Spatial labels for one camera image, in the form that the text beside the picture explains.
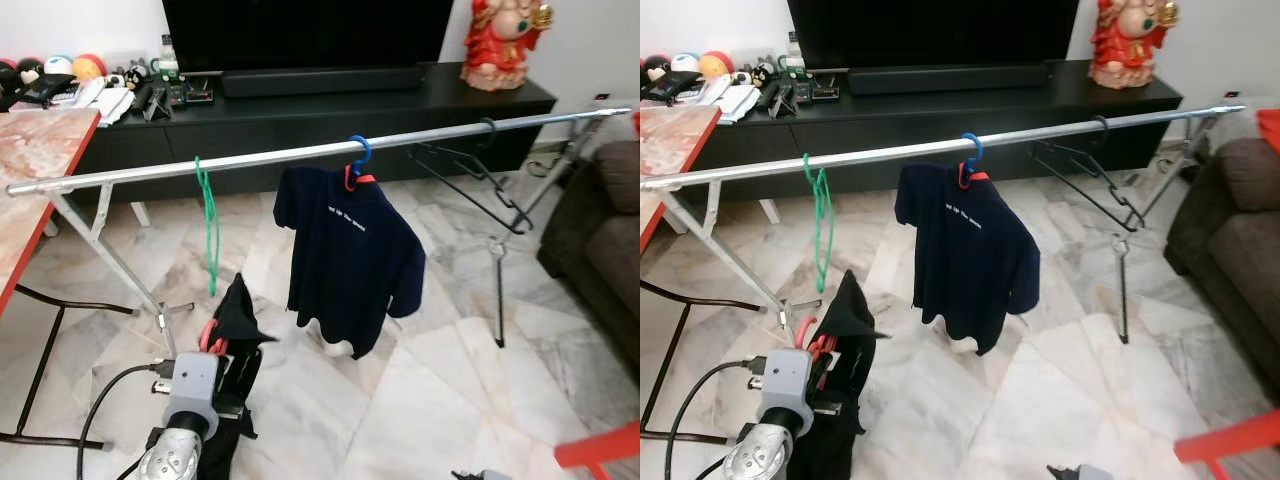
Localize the black plush toy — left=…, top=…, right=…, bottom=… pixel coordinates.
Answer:
left=640, top=55, right=673, bottom=96
left=0, top=58, right=46, bottom=101

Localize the black clothes hanger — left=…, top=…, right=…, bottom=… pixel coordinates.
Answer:
left=1028, top=115, right=1146, bottom=231
left=408, top=118, right=536, bottom=236

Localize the navy blue t-shirt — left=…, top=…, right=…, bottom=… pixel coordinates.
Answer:
left=273, top=163, right=427, bottom=359
left=893, top=160, right=1041, bottom=356

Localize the white paper stack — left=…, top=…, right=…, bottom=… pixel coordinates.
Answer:
left=70, top=78, right=136, bottom=126
left=697, top=75, right=763, bottom=123

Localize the dark brown fabric sofa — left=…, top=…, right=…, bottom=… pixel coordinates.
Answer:
left=1165, top=137, right=1280, bottom=386
left=537, top=140, right=640, bottom=386

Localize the black shirt with green logo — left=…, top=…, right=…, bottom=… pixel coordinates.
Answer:
left=790, top=268, right=891, bottom=480
left=195, top=272, right=279, bottom=480

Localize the red laughing buddha figurine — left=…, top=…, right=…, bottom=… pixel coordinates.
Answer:
left=1088, top=0, right=1181, bottom=89
left=460, top=0, right=554, bottom=93

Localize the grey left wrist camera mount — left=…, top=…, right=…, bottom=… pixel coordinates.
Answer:
left=755, top=348, right=816, bottom=431
left=160, top=352, right=223, bottom=433

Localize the green wire clothes hanger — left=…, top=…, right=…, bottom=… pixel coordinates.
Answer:
left=193, top=155, right=223, bottom=299
left=803, top=152, right=834, bottom=294

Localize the black television console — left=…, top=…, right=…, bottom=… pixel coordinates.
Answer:
left=690, top=58, right=1184, bottom=201
left=70, top=62, right=558, bottom=206

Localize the blue and red clothes hanger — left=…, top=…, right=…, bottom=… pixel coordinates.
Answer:
left=345, top=133, right=377, bottom=191
left=957, top=132, right=991, bottom=191

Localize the black soundbar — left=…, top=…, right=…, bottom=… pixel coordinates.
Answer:
left=220, top=65, right=423, bottom=99
left=847, top=62, right=1051, bottom=96

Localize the black remote control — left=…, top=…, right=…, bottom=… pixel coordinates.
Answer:
left=760, top=82, right=798, bottom=119
left=130, top=85, right=171, bottom=123

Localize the black pouch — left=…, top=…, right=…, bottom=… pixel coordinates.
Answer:
left=15, top=75, right=76, bottom=106
left=645, top=72, right=701, bottom=103

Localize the black flat television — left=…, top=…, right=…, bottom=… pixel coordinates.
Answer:
left=162, top=0, right=456, bottom=73
left=787, top=0, right=1081, bottom=71

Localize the red plastic stool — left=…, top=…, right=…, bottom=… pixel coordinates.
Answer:
left=1173, top=410, right=1280, bottom=480
left=553, top=420, right=640, bottom=480

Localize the small black device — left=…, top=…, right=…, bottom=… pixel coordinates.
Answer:
left=797, top=75, right=841, bottom=103
left=170, top=78, right=216, bottom=106

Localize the metal clothes drying rack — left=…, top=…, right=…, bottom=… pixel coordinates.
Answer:
left=640, top=103, right=1246, bottom=346
left=5, top=105, right=633, bottom=351

